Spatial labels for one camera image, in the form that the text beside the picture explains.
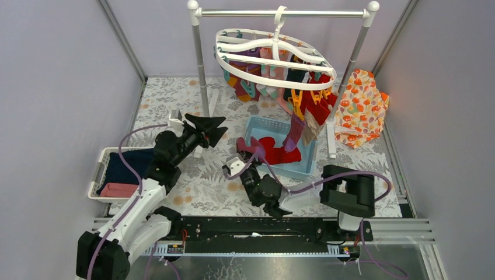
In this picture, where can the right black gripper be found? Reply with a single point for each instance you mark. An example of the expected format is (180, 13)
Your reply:
(246, 154)

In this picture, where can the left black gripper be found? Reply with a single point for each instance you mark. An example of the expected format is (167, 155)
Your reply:
(197, 131)

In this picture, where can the red santa sock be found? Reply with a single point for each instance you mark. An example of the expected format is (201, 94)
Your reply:
(276, 155)

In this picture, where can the red beige sock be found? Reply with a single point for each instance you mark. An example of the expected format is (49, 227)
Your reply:
(311, 130)

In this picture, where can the white clip hanger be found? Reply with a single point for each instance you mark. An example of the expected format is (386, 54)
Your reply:
(244, 45)

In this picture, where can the purple patchwork sock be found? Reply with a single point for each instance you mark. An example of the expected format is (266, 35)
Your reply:
(297, 126)
(255, 148)

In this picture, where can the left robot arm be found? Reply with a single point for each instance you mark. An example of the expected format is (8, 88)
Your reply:
(109, 252)

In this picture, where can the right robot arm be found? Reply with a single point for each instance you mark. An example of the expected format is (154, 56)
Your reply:
(349, 192)

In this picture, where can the blue plastic basket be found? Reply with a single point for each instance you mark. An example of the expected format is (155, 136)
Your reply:
(259, 127)

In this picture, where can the pink sock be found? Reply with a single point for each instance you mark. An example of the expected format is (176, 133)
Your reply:
(280, 73)
(265, 72)

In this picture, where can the navy christmas sock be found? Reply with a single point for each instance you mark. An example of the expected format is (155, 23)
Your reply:
(294, 75)

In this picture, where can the navy folded cloth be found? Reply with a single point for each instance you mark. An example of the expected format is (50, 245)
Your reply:
(117, 171)

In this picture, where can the white plastic basket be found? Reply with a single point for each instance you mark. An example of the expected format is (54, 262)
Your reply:
(100, 171)

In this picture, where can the pink folded cloth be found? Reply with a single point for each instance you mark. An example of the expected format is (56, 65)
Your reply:
(118, 190)

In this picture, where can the orange floral cloth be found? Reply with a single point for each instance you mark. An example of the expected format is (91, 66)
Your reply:
(361, 112)

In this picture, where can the metal drying rack stand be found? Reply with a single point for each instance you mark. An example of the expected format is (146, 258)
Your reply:
(196, 12)

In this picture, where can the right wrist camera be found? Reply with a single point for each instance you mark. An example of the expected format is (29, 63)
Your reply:
(234, 167)

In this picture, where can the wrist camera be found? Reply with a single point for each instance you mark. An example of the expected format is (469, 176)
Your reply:
(234, 167)
(176, 121)

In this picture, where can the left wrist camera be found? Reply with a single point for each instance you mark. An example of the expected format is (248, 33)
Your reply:
(176, 121)

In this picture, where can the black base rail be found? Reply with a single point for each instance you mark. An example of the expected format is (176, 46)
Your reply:
(255, 235)

